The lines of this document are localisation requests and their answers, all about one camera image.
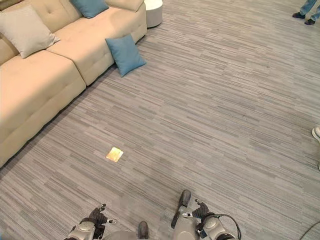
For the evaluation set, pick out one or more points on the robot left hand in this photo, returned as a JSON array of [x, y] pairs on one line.
[[98, 215]]

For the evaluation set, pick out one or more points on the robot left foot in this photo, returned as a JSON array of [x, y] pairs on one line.
[[143, 230]]

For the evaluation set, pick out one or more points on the blue square cushion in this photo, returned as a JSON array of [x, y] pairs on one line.
[[126, 55], [90, 7]]

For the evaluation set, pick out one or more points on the person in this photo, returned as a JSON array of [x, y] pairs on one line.
[[307, 11]]

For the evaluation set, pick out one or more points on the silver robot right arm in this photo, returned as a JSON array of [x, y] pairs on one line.
[[215, 228]]

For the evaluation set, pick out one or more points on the person's white shoe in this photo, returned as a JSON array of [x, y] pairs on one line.
[[316, 133]]

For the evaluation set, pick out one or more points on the beige tufted fabric sofa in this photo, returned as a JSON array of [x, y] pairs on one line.
[[37, 75]]

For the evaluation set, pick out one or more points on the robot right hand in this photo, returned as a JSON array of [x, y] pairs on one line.
[[200, 211]]

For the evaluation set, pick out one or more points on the white round side table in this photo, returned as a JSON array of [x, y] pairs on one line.
[[153, 12]]

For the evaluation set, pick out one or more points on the grey square cushion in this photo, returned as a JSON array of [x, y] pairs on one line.
[[25, 31]]

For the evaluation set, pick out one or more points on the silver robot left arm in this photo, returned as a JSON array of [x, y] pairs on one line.
[[83, 231]]

